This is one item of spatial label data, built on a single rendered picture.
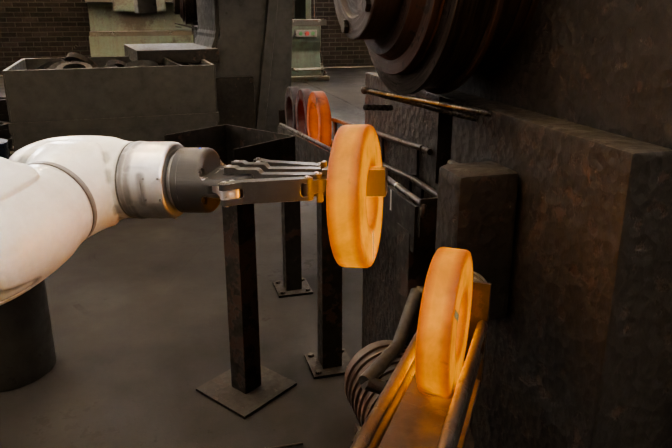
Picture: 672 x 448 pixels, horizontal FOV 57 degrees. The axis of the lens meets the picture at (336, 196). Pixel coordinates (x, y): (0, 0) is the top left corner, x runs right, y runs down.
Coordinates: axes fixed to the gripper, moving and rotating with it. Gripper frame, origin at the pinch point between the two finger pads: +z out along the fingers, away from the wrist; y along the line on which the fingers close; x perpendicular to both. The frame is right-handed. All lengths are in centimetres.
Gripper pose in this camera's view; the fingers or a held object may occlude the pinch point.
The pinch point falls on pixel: (354, 181)
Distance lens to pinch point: 68.3
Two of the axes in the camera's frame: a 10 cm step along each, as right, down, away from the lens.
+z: 9.8, 0.1, -2.0
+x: -0.5, -9.6, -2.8
